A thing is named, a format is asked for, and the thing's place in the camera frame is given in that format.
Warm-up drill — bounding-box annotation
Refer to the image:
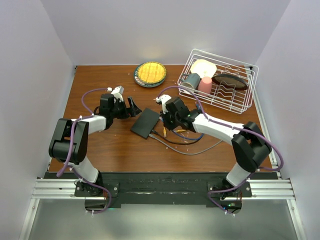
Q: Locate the grey mug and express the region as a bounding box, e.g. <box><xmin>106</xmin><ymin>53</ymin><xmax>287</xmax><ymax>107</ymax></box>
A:
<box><xmin>180</xmin><ymin>73</ymin><xmax>201</xmax><ymax>93</ymax></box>

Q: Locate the white bowl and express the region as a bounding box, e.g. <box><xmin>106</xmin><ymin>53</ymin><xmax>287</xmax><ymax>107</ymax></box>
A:
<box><xmin>190</xmin><ymin>59</ymin><xmax>217</xmax><ymax>79</ymax></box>

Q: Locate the black network switch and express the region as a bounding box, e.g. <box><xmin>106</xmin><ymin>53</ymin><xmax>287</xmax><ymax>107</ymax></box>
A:
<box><xmin>130</xmin><ymin>108</ymin><xmax>160</xmax><ymax>140</ymax></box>

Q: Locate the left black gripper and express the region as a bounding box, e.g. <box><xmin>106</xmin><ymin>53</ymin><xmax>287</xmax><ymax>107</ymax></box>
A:
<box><xmin>110</xmin><ymin>96</ymin><xmax>141</xmax><ymax>120</ymax></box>

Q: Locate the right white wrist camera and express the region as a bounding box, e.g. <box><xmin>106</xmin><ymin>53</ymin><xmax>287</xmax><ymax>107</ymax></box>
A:
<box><xmin>155</xmin><ymin>94</ymin><xmax>172</xmax><ymax>114</ymax></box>

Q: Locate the grey ethernet cable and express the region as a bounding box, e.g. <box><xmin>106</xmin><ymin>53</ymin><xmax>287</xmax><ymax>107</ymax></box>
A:
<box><xmin>148</xmin><ymin>133</ymin><xmax>223</xmax><ymax>156</ymax></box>

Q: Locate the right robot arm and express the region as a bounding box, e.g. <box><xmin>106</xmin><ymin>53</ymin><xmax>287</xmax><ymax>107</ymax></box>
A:
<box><xmin>155</xmin><ymin>94</ymin><xmax>272</xmax><ymax>197</ymax></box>

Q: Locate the yellow and green plate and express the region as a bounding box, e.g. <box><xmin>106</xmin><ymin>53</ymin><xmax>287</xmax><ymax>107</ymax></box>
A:
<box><xmin>133</xmin><ymin>61</ymin><xmax>167</xmax><ymax>88</ymax></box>

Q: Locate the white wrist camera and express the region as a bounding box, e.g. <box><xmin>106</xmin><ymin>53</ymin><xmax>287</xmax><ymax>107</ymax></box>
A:
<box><xmin>155</xmin><ymin>94</ymin><xmax>172</xmax><ymax>114</ymax></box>
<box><xmin>107</xmin><ymin>85</ymin><xmax>124</xmax><ymax>102</ymax></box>

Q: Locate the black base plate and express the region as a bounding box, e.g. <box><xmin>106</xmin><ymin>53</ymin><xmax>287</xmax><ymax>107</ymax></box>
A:
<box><xmin>44</xmin><ymin>171</ymin><xmax>280</xmax><ymax>210</ymax></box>

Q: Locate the black ethernet cable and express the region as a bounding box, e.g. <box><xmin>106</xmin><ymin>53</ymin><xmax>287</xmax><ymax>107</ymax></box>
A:
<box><xmin>152</xmin><ymin>129</ymin><xmax>203</xmax><ymax>146</ymax></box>

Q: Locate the yellow ethernet cable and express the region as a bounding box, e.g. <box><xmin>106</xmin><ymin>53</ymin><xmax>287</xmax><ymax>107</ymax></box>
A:
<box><xmin>162</xmin><ymin>126</ymin><xmax>187</xmax><ymax>137</ymax></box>

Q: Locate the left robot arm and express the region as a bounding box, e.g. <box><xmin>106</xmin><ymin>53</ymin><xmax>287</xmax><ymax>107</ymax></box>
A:
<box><xmin>48</xmin><ymin>93</ymin><xmax>142</xmax><ymax>196</ymax></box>

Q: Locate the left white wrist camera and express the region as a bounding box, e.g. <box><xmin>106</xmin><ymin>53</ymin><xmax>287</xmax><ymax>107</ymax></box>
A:
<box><xmin>107</xmin><ymin>85</ymin><xmax>124</xmax><ymax>102</ymax></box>

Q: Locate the white wire dish rack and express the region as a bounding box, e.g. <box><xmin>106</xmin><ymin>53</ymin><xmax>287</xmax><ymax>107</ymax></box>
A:
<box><xmin>177</xmin><ymin>49</ymin><xmax>259</xmax><ymax>114</ymax></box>

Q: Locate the aluminium frame rail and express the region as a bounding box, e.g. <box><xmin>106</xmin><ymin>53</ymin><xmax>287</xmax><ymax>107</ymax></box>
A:
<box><xmin>20</xmin><ymin>173</ymin><xmax>306</xmax><ymax>240</ymax></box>

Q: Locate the brown plate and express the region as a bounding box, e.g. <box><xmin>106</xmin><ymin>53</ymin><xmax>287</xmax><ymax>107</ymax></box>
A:
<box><xmin>212</xmin><ymin>73</ymin><xmax>248</xmax><ymax>91</ymax></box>

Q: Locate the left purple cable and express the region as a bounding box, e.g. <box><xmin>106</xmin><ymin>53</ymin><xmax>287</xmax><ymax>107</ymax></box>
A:
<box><xmin>56</xmin><ymin>87</ymin><xmax>112</xmax><ymax>214</ymax></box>

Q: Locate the pink cup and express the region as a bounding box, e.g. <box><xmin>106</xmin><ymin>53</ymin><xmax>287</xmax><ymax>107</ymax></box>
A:
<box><xmin>198</xmin><ymin>76</ymin><xmax>212</xmax><ymax>97</ymax></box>

